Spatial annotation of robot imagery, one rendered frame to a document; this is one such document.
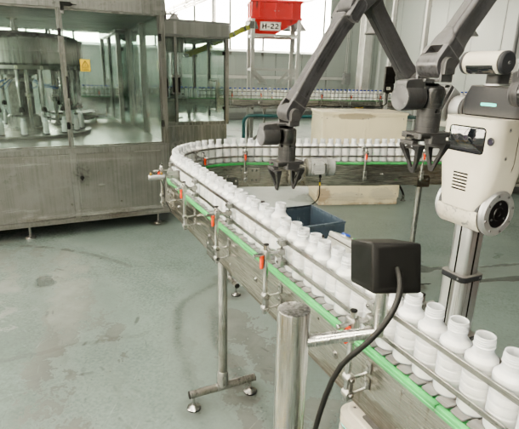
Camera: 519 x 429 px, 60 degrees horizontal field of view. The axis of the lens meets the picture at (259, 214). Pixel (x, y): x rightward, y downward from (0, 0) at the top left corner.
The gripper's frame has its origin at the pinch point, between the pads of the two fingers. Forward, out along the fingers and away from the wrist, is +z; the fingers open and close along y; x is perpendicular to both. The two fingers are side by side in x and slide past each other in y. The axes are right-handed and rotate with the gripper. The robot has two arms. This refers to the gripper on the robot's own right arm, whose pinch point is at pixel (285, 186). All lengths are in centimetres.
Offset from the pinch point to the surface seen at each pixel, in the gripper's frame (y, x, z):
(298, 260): 4.7, 19.2, 18.5
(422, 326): 5, 70, 13
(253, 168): -64, -164, 30
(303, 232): 3.5, 19.1, 9.5
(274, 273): 7.5, 9.3, 26.6
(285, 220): 3.4, 7.6, 9.0
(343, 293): 4.6, 42.7, 18.4
